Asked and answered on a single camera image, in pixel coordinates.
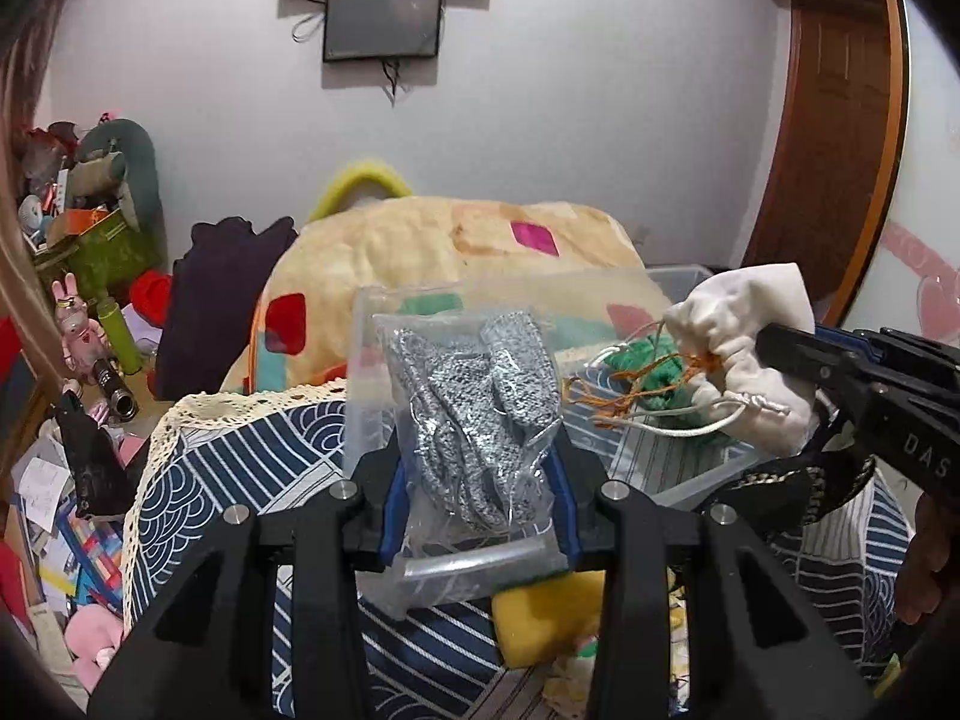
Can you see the green knitted cloth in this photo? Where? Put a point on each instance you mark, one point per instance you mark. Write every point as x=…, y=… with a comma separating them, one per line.
x=652, y=375

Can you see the white wardrobe with pink print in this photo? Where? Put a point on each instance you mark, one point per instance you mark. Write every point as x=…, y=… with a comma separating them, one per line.
x=930, y=202

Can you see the blue wave-patterned lace-edged tablecloth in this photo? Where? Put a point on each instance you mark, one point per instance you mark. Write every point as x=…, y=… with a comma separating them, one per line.
x=247, y=442

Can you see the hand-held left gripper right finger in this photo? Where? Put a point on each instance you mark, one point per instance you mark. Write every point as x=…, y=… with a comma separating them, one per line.
x=564, y=517

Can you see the green cardboard box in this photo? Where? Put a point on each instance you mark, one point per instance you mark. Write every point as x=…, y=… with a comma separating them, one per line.
x=105, y=251

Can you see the grey plush toy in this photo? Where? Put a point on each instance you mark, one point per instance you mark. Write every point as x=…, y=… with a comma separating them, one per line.
x=131, y=157

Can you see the colourful books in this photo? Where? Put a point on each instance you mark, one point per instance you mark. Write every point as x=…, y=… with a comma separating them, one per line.
x=94, y=555

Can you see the yellow sponge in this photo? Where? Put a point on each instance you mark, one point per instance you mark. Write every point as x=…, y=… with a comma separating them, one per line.
x=547, y=619

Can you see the yellow printed blanket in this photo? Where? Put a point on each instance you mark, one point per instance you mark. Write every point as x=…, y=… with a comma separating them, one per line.
x=420, y=247

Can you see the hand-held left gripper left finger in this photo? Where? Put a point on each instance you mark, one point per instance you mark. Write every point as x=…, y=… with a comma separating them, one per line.
x=390, y=532

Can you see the dark purple garment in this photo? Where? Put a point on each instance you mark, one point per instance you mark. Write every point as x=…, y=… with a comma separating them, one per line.
x=217, y=300

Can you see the green bottle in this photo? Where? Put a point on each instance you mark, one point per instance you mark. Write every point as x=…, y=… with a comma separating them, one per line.
x=120, y=334

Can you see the pink plush toy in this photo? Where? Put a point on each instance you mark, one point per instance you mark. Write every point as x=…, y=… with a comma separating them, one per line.
x=94, y=637

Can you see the person's right hand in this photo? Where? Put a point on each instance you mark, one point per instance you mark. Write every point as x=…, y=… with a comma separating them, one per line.
x=930, y=562

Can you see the black wall speaker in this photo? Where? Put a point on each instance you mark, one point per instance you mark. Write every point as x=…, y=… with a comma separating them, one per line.
x=382, y=22

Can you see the pink bunny figure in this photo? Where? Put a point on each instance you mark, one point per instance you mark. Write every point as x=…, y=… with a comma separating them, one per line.
x=75, y=322

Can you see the brown wooden door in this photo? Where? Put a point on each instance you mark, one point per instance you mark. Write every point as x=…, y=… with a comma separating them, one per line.
x=832, y=127

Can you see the yellow-green plush hoop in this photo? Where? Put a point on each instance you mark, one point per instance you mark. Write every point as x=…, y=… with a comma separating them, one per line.
x=360, y=176

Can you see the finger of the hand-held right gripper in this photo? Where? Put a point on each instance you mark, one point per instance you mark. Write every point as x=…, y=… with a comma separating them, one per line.
x=862, y=337
x=802, y=356

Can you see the black plastic bag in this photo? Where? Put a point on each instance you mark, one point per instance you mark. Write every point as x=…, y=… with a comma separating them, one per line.
x=94, y=465

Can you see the clear bag of grey knitwear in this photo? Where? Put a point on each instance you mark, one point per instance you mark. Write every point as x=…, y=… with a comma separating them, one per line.
x=465, y=405

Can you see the clear plastic storage box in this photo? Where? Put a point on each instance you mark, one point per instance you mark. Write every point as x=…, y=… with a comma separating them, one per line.
x=371, y=360

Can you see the black flashlight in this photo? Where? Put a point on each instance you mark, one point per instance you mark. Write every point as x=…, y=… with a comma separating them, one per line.
x=114, y=390

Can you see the red cloth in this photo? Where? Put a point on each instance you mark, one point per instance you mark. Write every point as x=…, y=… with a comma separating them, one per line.
x=150, y=296

